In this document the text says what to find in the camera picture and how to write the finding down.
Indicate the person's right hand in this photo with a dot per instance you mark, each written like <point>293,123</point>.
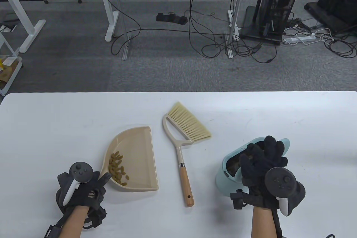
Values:
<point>259,165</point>

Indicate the person's left hand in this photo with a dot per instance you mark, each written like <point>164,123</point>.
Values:
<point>89,193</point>

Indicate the light blue desktop trash can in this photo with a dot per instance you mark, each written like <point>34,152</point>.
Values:
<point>223,182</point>

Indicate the beige plastic dustpan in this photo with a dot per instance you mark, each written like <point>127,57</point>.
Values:
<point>139,151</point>

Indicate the person's right forearm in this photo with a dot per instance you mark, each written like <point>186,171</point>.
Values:
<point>262,221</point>

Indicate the person's left forearm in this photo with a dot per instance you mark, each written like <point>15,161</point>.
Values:
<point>74,221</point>

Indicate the grey right hand controller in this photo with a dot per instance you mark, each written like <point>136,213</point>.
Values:
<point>279,180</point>

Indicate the grey hand controller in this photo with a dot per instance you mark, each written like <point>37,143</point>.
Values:
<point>279,180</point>
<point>81,169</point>

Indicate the grey left hand controller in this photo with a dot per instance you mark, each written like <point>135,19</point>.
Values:
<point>81,169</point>

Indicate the white table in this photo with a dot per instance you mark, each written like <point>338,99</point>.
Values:
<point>306,126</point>

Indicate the white power strip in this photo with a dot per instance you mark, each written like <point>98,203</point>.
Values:
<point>297,39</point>

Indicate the white cart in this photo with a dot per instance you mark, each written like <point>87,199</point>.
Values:
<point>11,80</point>

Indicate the white packet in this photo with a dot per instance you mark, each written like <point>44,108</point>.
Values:
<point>10,61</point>

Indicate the black computer tower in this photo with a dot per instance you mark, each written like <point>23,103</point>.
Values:
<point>267,12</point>

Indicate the black power strip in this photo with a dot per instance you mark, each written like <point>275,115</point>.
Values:
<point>173,19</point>

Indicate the white desk leg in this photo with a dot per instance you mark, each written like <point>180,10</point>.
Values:
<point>30,31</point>

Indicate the black equipment stand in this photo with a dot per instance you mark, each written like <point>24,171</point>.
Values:
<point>334,0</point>

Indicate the silver aluminium post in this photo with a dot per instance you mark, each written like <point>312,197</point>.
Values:
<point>126,48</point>
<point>230,51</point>

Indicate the white desk frame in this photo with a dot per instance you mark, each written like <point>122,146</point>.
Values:
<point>111,26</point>

